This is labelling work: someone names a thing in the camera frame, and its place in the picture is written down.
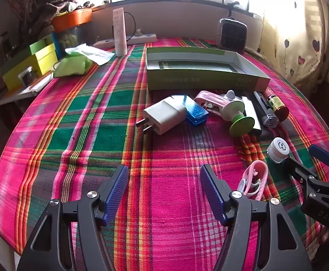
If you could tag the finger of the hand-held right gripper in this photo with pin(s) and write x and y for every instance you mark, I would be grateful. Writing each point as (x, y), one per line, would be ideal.
(321, 153)
(303, 172)

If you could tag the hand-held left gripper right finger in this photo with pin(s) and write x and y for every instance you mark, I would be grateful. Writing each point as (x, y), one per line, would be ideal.
(212, 194)

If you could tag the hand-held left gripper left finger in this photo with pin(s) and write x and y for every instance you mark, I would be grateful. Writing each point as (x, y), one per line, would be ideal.
(116, 194)

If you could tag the small white round cap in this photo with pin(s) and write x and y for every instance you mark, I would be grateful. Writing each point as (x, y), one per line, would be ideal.
(279, 149)

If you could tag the pink white plastic clip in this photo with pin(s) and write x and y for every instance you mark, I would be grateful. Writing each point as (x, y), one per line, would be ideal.
(262, 173)

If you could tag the red-brown bottle with green label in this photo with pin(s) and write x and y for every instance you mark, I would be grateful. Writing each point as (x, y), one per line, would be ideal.
(276, 104)

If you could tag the green white suction stand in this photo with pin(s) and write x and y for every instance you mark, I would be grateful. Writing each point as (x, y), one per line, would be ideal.
(240, 125)

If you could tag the slim black rectangular device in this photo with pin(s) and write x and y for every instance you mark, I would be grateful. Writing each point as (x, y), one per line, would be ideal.
(250, 110)

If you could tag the blue transparent card reader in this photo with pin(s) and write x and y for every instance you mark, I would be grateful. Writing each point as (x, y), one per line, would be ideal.
(195, 110)

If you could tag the white charger plug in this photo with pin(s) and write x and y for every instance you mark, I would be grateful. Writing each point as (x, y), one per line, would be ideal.
(164, 114)

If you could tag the green cardboard box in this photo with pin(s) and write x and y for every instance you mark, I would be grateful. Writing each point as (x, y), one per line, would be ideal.
(198, 79)

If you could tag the pink green plaid blanket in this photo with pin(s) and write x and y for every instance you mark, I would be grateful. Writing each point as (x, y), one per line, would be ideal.
(167, 152)

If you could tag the cream curtain with hearts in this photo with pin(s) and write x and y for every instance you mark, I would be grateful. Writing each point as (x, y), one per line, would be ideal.
(300, 48)

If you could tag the green tissue pack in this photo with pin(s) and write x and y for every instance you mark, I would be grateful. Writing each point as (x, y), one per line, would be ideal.
(71, 67)

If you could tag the white flat board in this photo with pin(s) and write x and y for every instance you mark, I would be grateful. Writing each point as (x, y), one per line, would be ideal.
(26, 93)

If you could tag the white plastic package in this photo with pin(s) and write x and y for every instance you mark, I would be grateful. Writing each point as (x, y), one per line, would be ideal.
(93, 53)

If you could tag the grey space heater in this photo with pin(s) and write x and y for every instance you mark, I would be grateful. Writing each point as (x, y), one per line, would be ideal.
(233, 36)

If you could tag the small clear plastic box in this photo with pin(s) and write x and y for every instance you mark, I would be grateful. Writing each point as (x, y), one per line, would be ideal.
(26, 76)

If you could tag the yellow gift box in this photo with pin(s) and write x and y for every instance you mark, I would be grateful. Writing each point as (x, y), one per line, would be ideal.
(44, 59)

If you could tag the white power strip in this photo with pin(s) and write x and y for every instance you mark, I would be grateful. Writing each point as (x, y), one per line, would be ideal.
(141, 39)

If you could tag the blue upright box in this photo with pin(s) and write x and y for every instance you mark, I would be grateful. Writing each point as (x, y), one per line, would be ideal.
(57, 45)

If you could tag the white pink cosmetic tube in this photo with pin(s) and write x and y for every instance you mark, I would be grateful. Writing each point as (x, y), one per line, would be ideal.
(120, 34)

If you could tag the clear plastic storage box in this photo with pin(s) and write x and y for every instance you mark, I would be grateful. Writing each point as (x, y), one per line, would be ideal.
(76, 35)

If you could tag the green gift box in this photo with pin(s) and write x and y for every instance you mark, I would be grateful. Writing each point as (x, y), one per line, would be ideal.
(38, 46)

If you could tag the orange plastic tray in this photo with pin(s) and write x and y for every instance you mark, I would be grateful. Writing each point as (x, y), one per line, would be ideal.
(74, 19)

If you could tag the brown patterned cloth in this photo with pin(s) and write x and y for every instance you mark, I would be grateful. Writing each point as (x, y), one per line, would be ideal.
(51, 2)

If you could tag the dried red branches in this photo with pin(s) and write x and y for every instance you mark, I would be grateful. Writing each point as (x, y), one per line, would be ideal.
(20, 11)

